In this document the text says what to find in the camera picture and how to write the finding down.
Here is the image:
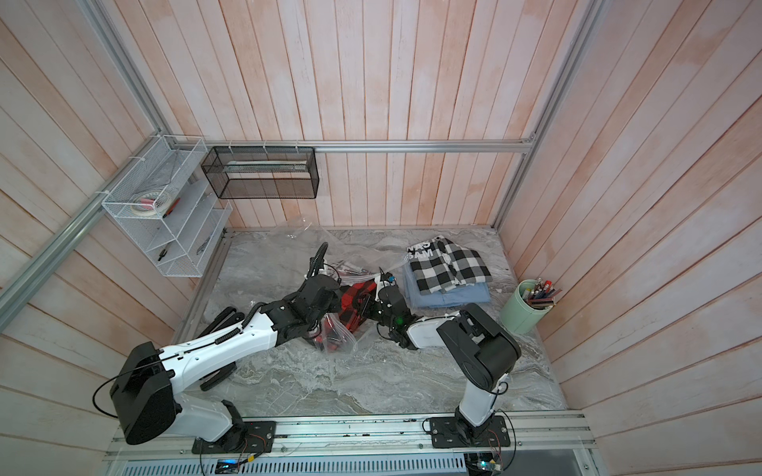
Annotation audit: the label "black flat clip tool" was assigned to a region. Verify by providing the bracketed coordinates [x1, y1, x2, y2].
[194, 306, 246, 392]

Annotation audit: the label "green pen holder cup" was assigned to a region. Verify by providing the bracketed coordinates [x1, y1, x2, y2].
[500, 279, 551, 334]

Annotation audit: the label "pens in cup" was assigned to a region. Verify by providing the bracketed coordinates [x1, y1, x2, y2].
[522, 281, 561, 311]

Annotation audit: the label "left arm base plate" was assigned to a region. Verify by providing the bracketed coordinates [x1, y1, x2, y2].
[192, 420, 277, 455]

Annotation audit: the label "aluminium front rail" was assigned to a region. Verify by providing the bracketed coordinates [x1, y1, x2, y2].
[104, 411, 597, 461]

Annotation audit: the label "black mesh wall basket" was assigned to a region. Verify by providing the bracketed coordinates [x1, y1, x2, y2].
[202, 145, 321, 200]

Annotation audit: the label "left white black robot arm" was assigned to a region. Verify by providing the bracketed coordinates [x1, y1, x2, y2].
[109, 243, 341, 452]

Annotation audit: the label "tape roll on shelf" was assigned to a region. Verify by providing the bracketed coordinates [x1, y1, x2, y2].
[129, 190, 171, 217]

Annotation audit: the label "black white plaid shirt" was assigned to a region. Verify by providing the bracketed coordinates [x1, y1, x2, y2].
[406, 236, 492, 295]

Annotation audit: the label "aluminium wall frame rail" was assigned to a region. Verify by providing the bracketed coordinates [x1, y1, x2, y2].
[1, 1, 610, 329]

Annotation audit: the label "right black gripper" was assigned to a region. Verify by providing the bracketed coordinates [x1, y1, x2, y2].
[352, 294, 398, 333]

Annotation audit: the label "red black plaid shirt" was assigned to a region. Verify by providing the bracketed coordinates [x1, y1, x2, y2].
[313, 280, 377, 354]

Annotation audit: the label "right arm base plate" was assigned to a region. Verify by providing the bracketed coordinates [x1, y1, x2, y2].
[428, 415, 512, 449]

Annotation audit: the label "white wire shelf rack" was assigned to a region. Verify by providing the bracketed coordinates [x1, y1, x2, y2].
[102, 135, 232, 278]

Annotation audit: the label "light blue shirt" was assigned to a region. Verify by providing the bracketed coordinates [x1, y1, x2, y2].
[402, 264, 491, 309]

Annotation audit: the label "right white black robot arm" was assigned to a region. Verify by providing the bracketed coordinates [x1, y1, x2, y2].
[339, 281, 522, 448]

